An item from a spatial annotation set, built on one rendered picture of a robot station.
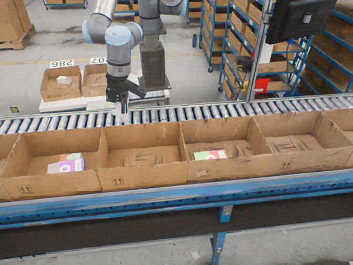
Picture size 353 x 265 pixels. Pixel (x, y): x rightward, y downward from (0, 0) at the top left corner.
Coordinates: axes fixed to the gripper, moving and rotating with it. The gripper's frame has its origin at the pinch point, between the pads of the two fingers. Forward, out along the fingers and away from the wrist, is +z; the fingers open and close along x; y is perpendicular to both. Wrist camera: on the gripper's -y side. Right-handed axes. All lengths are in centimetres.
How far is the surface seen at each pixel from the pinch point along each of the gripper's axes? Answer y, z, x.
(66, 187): 23.2, 27.3, 19.2
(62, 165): 28.9, 26.5, 6.7
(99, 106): 31, 42, -74
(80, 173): 16.2, 18.2, 18.9
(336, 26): -188, -10, -185
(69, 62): 69, 31, -125
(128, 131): 0.6, 17.5, -12.2
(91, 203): 11.6, 30.7, 24.2
